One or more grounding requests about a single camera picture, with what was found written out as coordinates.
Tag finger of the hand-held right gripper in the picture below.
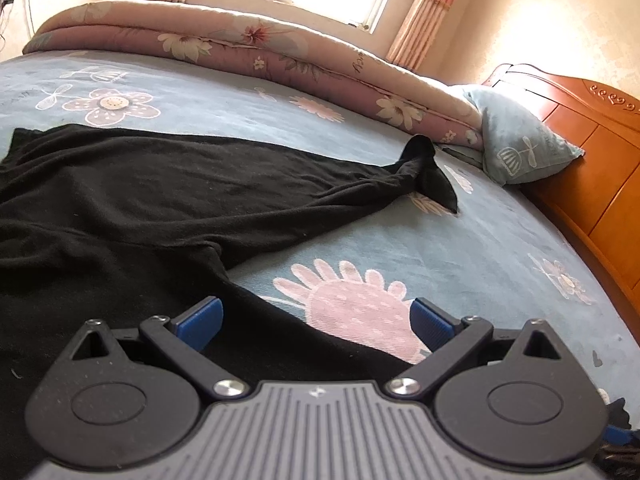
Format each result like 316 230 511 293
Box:
605 424 640 447

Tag flat blue pillow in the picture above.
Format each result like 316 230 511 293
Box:
435 142 485 167

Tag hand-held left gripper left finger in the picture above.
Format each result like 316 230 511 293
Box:
69 296 252 402

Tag blue printed pillow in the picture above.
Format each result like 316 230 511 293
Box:
462 84 586 187

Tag blue floral bed sheet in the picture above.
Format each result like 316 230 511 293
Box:
0 50 640 461

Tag pink floral quilt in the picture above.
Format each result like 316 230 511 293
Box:
22 0 483 151

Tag black pants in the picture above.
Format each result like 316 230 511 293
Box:
0 124 633 480

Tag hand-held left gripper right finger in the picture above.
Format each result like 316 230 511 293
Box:
386 296 564 402

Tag wooden headboard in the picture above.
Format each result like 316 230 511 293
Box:
481 63 640 316

